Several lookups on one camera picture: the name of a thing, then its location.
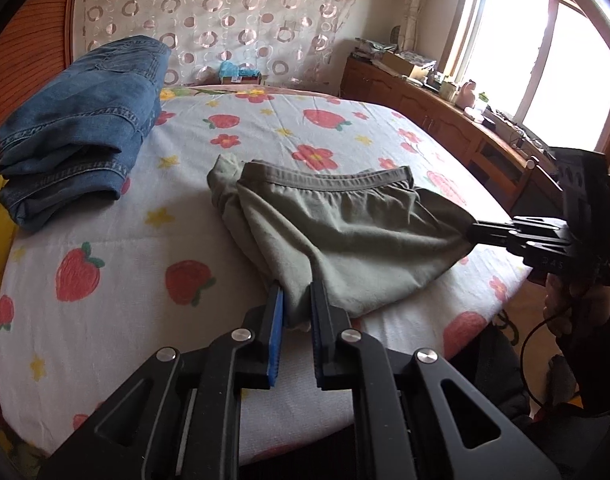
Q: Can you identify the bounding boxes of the cream window curtain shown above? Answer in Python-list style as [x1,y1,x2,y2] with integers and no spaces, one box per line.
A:
[402,0,482,67]

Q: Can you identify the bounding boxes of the olive green pants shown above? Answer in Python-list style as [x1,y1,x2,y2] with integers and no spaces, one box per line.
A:
[206,155,478,333]

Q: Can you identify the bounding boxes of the person's right hand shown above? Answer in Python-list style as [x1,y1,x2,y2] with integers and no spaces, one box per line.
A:
[542,275,610,337]

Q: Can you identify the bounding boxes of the window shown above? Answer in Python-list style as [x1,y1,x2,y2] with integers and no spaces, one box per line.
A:
[445,0,610,157]

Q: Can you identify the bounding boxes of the black cable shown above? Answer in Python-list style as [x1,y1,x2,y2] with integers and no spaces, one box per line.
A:
[519,317,593,416]

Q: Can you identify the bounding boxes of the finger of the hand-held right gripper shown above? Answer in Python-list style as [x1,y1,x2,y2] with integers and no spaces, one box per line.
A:
[467,215,570,243]
[507,240,576,268]

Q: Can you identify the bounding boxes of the circle patterned curtain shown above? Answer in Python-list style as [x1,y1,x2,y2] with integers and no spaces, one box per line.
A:
[70,0,362,92]

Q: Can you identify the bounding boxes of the blue plastic bag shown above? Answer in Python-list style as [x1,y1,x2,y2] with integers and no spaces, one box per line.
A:
[219,61,262,85]

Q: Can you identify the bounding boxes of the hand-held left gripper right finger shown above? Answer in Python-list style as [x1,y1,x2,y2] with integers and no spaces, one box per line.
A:
[309,281,562,480]

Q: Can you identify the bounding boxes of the blue denim jeans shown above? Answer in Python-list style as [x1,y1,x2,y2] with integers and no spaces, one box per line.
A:
[0,35,172,233]

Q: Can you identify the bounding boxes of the person's dark clothing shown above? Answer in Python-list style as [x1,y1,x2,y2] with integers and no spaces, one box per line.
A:
[455,285,610,461]

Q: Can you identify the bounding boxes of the wooden headboard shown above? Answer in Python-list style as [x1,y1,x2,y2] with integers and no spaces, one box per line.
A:
[0,0,88,173]

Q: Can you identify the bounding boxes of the floral strawberry bed sheet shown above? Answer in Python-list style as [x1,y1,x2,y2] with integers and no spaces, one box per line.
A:
[0,85,534,466]

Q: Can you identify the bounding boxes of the cardboard box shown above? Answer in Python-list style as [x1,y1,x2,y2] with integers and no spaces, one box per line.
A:
[380,52,432,80]

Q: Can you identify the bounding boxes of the long wooden cabinet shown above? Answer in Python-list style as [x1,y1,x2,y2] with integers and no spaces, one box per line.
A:
[342,55,566,213]

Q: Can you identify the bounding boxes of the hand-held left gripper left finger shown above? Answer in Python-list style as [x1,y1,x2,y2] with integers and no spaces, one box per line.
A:
[37,284,286,480]

